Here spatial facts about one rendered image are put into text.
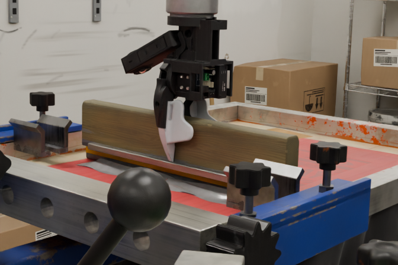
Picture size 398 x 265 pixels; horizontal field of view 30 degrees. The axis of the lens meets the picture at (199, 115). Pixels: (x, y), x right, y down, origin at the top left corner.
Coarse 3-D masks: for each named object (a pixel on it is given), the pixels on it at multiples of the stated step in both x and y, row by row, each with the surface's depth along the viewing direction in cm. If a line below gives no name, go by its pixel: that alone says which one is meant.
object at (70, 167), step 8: (304, 144) 141; (80, 160) 123; (88, 160) 124; (56, 168) 118; (64, 168) 118; (72, 168) 118; (80, 168) 118; (88, 168) 118; (88, 176) 113; (96, 176) 113; (104, 176) 114; (112, 176) 114
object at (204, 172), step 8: (88, 144) 120; (96, 144) 120; (104, 144) 120; (104, 152) 118; (112, 152) 117; (120, 152) 116; (128, 152) 115; (136, 152) 115; (136, 160) 114; (144, 160) 112; (152, 160) 111; (160, 160) 110; (168, 160) 110; (168, 168) 109; (176, 168) 108; (184, 168) 107; (192, 168) 106; (200, 168) 106; (208, 176) 104; (216, 176) 103; (224, 176) 102
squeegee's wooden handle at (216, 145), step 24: (96, 120) 120; (120, 120) 117; (144, 120) 113; (192, 120) 107; (120, 144) 117; (144, 144) 114; (192, 144) 107; (216, 144) 104; (240, 144) 102; (264, 144) 99; (288, 144) 97; (216, 168) 105
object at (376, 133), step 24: (216, 120) 159; (240, 120) 164; (264, 120) 160; (288, 120) 156; (312, 120) 152; (336, 120) 148; (0, 144) 118; (72, 144) 129; (384, 144) 142; (384, 192) 101
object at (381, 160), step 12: (348, 156) 132; (360, 156) 133; (372, 156) 133; (384, 156) 133; (396, 156) 133; (360, 168) 124; (372, 168) 124; (384, 168) 124; (348, 180) 115; (180, 192) 106; (192, 204) 100; (204, 204) 101; (216, 204) 101
